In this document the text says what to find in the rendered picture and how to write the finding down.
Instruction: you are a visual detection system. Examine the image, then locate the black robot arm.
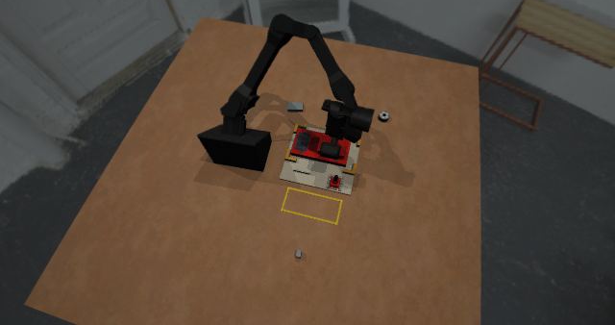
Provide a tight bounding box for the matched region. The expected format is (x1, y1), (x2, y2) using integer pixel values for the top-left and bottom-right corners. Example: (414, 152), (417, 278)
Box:
(220, 13), (375, 143)

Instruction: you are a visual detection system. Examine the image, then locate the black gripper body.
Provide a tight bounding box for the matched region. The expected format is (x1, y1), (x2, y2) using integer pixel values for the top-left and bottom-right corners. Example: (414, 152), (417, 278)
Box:
(319, 119), (346, 160)

